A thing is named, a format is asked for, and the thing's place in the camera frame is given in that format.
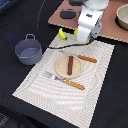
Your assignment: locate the wooden handled toy fork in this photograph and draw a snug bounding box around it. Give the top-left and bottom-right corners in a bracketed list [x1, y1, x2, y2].
[44, 71, 85, 90]

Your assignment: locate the reddish brown toy sausage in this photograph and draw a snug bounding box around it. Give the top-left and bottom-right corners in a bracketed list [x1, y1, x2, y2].
[67, 56, 73, 75]

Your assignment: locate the yellow toy butter box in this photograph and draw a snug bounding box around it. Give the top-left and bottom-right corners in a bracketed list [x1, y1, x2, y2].
[74, 28, 78, 36]

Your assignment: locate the yellow toy banana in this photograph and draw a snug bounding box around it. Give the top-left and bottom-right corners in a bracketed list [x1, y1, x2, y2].
[59, 28, 67, 40]

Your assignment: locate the wooden handled toy knife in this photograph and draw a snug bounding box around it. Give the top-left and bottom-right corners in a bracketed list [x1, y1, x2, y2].
[57, 48, 98, 64]

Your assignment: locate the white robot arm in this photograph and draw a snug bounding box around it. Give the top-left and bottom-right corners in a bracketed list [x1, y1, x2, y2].
[77, 0, 109, 42]

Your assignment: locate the black tablecloth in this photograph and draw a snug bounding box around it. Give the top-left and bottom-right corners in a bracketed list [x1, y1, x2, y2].
[0, 0, 128, 128]

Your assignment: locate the beige woven placemat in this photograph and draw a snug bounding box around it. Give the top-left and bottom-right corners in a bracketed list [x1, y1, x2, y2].
[13, 33, 114, 128]

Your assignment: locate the beige bowl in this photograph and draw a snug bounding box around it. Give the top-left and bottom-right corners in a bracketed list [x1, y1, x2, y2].
[116, 4, 128, 31]

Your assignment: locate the round wooden plate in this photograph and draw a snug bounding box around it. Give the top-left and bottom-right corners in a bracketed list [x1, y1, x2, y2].
[55, 55, 83, 79]

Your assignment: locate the pink toy stove board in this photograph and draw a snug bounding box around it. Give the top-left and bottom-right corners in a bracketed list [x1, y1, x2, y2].
[48, 0, 128, 43]

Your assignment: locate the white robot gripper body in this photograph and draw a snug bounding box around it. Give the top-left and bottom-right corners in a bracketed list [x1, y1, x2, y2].
[77, 7, 103, 42]

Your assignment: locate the black burner disc front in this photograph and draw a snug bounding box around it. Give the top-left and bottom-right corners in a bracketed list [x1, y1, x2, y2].
[60, 9, 77, 19]

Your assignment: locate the dark grey toy pot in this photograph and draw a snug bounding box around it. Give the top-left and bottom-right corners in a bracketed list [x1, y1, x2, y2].
[15, 34, 42, 65]

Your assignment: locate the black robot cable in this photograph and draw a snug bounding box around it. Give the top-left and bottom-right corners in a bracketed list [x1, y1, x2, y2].
[35, 0, 90, 52]

